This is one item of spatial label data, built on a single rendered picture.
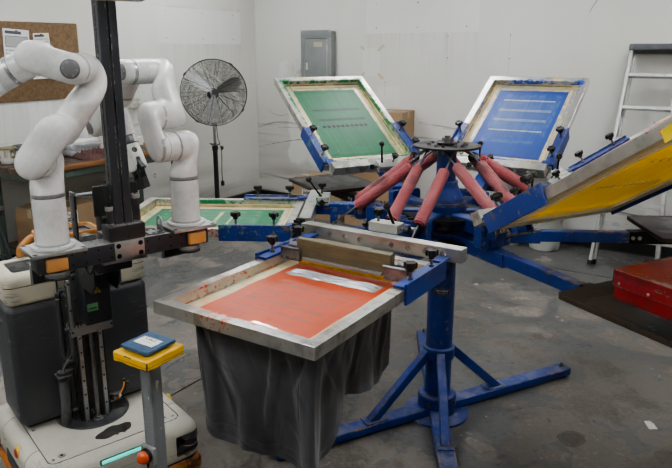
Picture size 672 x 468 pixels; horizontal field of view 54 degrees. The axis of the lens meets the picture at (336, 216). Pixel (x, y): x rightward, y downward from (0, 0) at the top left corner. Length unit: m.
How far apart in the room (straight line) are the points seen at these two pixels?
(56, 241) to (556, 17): 4.92
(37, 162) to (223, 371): 0.80
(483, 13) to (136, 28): 3.18
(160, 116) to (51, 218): 0.46
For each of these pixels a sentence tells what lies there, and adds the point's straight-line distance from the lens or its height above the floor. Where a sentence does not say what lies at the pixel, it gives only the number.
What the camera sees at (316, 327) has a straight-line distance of 1.87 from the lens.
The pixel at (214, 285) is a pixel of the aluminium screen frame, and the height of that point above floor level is 0.98.
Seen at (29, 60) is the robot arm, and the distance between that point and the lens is 1.97.
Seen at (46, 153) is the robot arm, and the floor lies 1.44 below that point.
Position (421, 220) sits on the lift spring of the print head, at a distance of 2.61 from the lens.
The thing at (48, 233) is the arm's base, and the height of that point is 1.19.
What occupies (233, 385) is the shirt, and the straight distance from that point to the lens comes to 2.06.
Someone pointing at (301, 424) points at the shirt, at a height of 0.69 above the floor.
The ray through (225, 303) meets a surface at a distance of 2.07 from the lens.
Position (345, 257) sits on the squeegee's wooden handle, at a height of 1.02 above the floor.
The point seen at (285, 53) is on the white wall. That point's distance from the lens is 7.49.
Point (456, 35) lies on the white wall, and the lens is 6.48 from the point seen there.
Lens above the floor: 1.71
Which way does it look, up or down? 14 degrees down
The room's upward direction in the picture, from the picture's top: straight up
